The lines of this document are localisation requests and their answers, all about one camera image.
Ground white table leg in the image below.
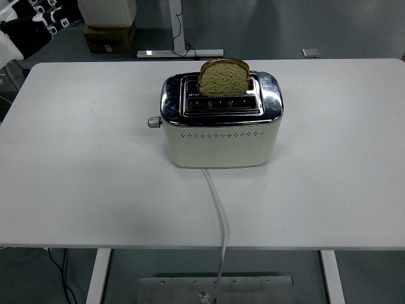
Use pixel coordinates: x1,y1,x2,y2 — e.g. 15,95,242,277
319,250,346,304
85,248,112,304

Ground white box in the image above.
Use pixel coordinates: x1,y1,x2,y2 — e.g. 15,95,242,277
77,0,138,27

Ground cream chrome two-slot toaster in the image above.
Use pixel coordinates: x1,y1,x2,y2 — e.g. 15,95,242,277
147,70,285,168

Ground black cable under table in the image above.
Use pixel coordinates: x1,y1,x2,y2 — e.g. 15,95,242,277
46,248,78,304

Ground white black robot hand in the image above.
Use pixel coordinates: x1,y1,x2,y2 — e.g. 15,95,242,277
0,0,80,69

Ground white T-shaped desk stand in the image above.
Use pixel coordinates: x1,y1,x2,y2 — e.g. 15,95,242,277
137,0,225,60

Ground black cable on stand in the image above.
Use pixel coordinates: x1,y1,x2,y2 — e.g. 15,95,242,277
171,0,199,61

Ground brown cardboard box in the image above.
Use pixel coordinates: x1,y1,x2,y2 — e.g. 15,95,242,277
83,22,137,53

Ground brown bread slice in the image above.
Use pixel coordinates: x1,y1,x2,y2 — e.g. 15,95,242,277
197,58,251,98

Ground white toaster power cord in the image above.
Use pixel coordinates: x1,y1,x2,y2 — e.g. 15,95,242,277
197,168,230,301

